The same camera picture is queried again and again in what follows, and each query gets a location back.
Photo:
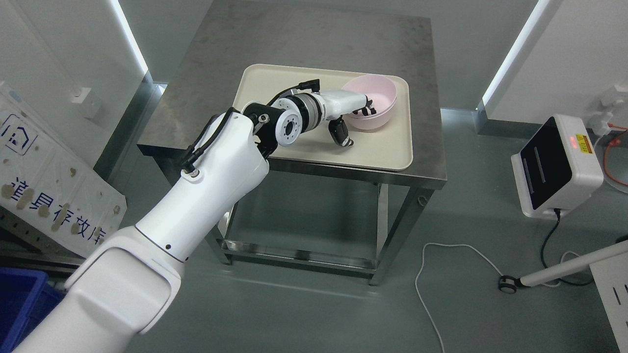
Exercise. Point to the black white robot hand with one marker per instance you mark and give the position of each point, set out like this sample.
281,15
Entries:
338,103

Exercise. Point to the pink bowl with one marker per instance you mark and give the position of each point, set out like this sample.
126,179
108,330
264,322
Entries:
382,91

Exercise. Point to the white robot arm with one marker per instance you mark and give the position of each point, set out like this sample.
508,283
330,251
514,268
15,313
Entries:
127,284

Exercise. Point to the metal shelf rack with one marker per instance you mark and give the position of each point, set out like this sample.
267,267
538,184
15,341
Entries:
23,246

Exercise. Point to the cream plastic tray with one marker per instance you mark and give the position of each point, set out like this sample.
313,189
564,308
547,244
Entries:
386,148

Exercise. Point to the steel table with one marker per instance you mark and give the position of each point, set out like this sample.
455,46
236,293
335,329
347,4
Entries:
236,33

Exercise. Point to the white black device box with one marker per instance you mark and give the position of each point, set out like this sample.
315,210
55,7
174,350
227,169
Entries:
557,170

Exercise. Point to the white stand leg with caster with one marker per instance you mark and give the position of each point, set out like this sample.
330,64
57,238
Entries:
510,285

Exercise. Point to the white sign board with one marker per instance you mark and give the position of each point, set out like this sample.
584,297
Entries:
66,206

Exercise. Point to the white panel right corner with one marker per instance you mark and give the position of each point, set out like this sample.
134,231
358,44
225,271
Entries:
611,279

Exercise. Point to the blue bin lower left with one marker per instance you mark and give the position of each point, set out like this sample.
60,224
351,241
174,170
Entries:
26,298

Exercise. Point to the white wall socket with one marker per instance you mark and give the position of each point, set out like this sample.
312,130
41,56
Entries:
84,97

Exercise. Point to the white wall plug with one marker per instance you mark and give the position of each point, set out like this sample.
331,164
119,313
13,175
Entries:
612,99

